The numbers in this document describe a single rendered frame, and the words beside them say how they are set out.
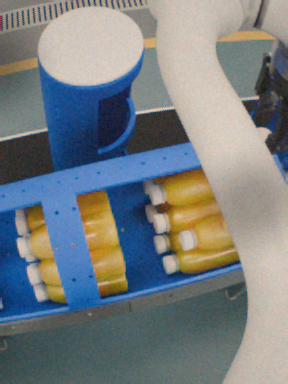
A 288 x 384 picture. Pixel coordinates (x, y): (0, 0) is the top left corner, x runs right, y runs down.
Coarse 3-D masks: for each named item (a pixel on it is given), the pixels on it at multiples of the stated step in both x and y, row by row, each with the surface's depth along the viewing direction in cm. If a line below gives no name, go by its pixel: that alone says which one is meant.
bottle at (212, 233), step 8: (216, 216) 116; (200, 224) 115; (208, 224) 114; (216, 224) 114; (224, 224) 114; (192, 232) 114; (200, 232) 114; (208, 232) 113; (216, 232) 113; (224, 232) 113; (192, 240) 114; (200, 240) 114; (208, 240) 113; (216, 240) 113; (224, 240) 114; (232, 240) 114; (200, 248) 115; (208, 248) 115; (216, 248) 115
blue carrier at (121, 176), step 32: (128, 160) 111; (160, 160) 109; (192, 160) 109; (0, 192) 106; (32, 192) 105; (64, 192) 104; (128, 192) 128; (0, 224) 124; (64, 224) 101; (128, 224) 130; (0, 256) 125; (64, 256) 100; (128, 256) 128; (160, 256) 128; (0, 288) 122; (32, 288) 123; (64, 288) 102; (96, 288) 104; (128, 288) 120; (160, 288) 111; (0, 320) 106
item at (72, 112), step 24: (48, 96) 147; (72, 96) 139; (96, 96) 139; (120, 96) 186; (48, 120) 165; (72, 120) 152; (96, 120) 152; (120, 120) 201; (72, 144) 167; (96, 144) 166; (120, 144) 175
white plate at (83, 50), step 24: (72, 24) 141; (96, 24) 141; (120, 24) 141; (48, 48) 137; (72, 48) 138; (96, 48) 138; (120, 48) 138; (48, 72) 135; (72, 72) 135; (96, 72) 135; (120, 72) 136
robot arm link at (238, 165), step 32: (160, 0) 51; (192, 0) 48; (224, 0) 49; (256, 0) 51; (160, 32) 49; (192, 32) 47; (224, 32) 53; (160, 64) 48; (192, 64) 46; (192, 96) 45; (224, 96) 45; (192, 128) 45; (224, 128) 43; (256, 128) 45; (224, 160) 43; (256, 160) 42; (224, 192) 43; (256, 192) 41; (256, 224) 41; (256, 256) 40; (256, 288) 40; (256, 320) 38; (256, 352) 36
